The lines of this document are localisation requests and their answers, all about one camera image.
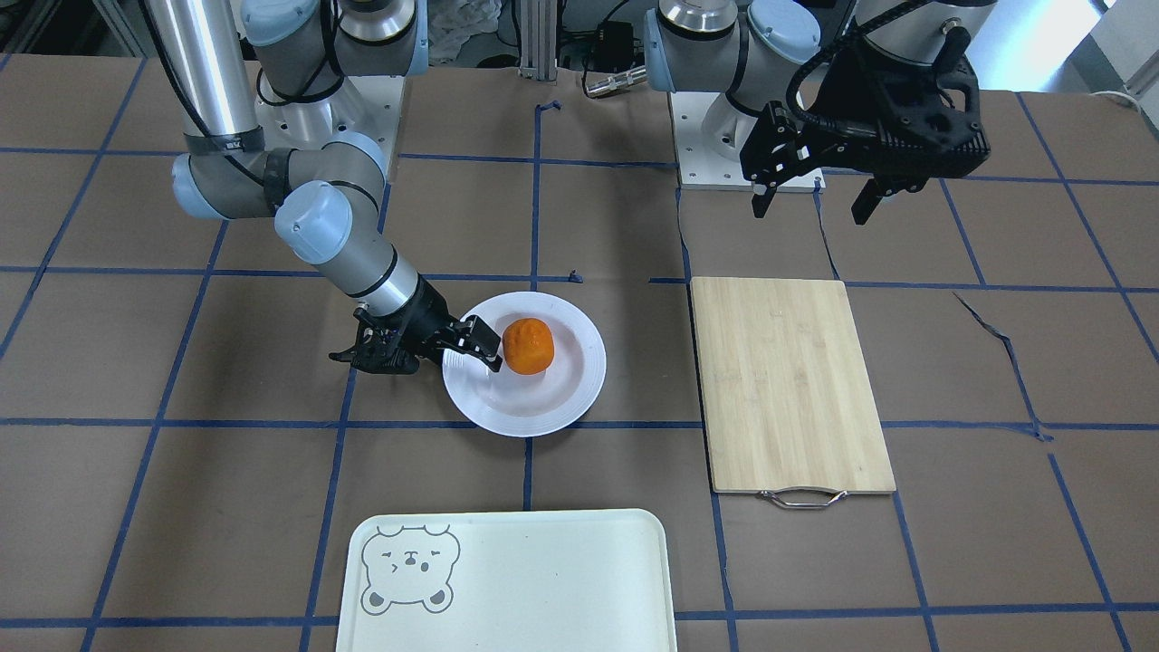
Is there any bamboo cutting board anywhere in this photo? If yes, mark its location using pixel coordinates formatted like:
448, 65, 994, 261
690, 276, 896, 510

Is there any white round plate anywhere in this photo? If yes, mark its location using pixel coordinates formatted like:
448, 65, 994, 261
442, 292, 606, 437

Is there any cream bear tray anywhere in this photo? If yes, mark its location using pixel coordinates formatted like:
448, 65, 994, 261
336, 508, 678, 651

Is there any orange fruit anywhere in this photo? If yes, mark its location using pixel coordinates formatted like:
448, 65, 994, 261
502, 318, 555, 376

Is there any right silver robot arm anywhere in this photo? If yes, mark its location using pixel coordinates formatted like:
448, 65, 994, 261
139, 1, 503, 375

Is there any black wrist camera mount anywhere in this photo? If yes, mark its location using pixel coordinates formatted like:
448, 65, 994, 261
785, 25, 991, 180

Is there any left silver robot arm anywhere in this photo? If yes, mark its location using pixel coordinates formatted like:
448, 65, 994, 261
643, 1, 996, 225

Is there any aluminium frame post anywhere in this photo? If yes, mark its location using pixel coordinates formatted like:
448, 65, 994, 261
516, 0, 560, 83

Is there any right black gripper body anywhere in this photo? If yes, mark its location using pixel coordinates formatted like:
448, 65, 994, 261
353, 276, 458, 375

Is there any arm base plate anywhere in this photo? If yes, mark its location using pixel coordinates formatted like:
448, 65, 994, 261
668, 91, 828, 193
255, 76, 408, 182

